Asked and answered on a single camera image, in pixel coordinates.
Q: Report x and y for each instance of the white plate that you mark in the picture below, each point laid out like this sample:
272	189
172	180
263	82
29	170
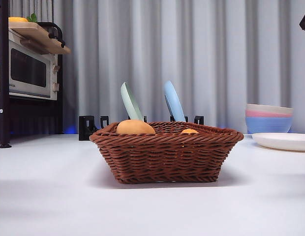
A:
283	141

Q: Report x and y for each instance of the brown potato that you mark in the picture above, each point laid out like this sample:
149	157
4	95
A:
135	127

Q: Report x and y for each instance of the black dish rack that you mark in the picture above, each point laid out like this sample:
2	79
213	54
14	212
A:
84	125

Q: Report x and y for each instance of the cream bowl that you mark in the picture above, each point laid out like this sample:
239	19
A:
268	108

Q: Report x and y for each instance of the black shelf frame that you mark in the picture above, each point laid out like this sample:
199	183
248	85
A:
3	73

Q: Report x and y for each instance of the yellow toy fruit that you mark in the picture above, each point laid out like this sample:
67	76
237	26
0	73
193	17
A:
18	19

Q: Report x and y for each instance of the green toy leaf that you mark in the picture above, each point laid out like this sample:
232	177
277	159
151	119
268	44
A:
32	17

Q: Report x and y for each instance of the wooden cutting board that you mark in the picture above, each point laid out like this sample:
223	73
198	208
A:
32	32

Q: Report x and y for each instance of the brown wicker basket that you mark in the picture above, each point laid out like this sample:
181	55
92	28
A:
167	157

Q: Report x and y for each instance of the grey curtain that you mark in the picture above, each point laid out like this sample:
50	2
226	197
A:
216	49

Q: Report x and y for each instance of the cream toaster oven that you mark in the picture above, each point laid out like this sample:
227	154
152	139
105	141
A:
32	68

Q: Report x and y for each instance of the orange corn cob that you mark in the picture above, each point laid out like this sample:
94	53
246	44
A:
189	131

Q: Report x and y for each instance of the light blue plate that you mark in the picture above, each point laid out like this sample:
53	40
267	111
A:
175	105

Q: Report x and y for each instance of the blue bowl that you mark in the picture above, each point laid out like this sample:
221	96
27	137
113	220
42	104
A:
265	124

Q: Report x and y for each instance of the pink bowl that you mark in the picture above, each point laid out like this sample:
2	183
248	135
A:
265	114

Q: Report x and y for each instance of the pale green plate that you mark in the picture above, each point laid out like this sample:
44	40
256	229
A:
130	103

